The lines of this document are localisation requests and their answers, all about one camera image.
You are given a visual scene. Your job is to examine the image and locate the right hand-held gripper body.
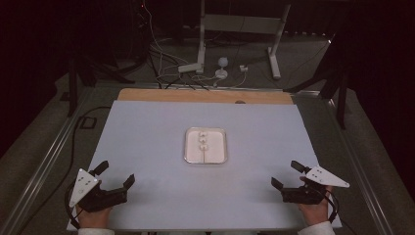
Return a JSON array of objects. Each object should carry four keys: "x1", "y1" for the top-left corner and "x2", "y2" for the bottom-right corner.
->
[{"x1": 281, "y1": 164, "x2": 350, "y2": 206}]

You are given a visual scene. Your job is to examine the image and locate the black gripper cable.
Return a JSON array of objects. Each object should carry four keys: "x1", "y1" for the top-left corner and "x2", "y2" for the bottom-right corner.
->
[
  {"x1": 64, "y1": 181, "x2": 81, "y2": 230},
  {"x1": 321, "y1": 187, "x2": 341, "y2": 225}
]

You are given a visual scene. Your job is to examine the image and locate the white square plate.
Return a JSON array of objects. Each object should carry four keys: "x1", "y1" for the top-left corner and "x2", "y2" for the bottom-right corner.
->
[{"x1": 183, "y1": 126, "x2": 228, "y2": 165}]

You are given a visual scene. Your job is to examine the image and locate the small white round lamp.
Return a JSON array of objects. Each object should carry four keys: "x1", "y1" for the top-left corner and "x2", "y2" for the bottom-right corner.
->
[{"x1": 214, "y1": 57, "x2": 230, "y2": 80}]

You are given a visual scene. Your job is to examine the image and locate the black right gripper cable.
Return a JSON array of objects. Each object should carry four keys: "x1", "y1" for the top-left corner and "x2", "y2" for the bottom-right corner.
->
[{"x1": 321, "y1": 187, "x2": 341, "y2": 225}]

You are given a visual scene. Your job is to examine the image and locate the pale blue table mat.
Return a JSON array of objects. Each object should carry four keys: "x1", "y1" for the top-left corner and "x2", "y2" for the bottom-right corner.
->
[{"x1": 67, "y1": 100, "x2": 343, "y2": 232}]

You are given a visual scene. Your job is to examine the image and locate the white floor cable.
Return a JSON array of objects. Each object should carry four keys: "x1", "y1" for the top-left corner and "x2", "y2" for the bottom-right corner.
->
[{"x1": 142, "y1": 0, "x2": 249, "y2": 89}]

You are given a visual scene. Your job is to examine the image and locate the person's right hand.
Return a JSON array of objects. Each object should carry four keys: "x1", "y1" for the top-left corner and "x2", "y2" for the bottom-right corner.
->
[{"x1": 298, "y1": 185, "x2": 334, "y2": 227}]

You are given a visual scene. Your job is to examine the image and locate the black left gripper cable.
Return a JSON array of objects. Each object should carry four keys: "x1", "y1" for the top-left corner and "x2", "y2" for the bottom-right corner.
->
[{"x1": 64, "y1": 181, "x2": 81, "y2": 230}]

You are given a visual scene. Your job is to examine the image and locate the black floor cable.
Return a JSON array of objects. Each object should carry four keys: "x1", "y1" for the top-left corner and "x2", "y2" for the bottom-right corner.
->
[{"x1": 16, "y1": 106, "x2": 113, "y2": 235}]

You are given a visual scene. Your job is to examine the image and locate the metal floor rail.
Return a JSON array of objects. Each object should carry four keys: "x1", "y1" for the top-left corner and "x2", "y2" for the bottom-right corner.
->
[
  {"x1": 324, "y1": 96, "x2": 397, "y2": 235},
  {"x1": 0, "y1": 85, "x2": 96, "y2": 235}
]

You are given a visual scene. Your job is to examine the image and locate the person's left hand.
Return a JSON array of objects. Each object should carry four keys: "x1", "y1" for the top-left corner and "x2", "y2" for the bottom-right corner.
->
[{"x1": 76, "y1": 206, "x2": 114, "y2": 229}]

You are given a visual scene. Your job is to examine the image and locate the white power strip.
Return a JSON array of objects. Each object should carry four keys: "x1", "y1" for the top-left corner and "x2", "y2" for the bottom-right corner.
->
[{"x1": 177, "y1": 63, "x2": 204, "y2": 74}]

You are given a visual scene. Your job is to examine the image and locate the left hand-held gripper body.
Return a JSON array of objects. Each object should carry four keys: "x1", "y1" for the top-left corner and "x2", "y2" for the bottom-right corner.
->
[{"x1": 68, "y1": 168, "x2": 129, "y2": 213}]

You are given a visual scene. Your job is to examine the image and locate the black tripod stand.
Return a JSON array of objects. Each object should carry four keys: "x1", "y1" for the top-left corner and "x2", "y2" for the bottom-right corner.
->
[
  {"x1": 66, "y1": 53, "x2": 137, "y2": 118},
  {"x1": 283, "y1": 32, "x2": 350, "y2": 130}
]

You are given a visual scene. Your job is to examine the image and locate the black square floor socket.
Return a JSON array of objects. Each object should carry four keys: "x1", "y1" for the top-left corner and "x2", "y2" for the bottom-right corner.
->
[{"x1": 78, "y1": 117, "x2": 98, "y2": 130}]

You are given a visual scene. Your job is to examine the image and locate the white metal stand frame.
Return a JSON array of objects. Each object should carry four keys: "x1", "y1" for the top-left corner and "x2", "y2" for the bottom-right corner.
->
[{"x1": 196, "y1": 0, "x2": 292, "y2": 80}]

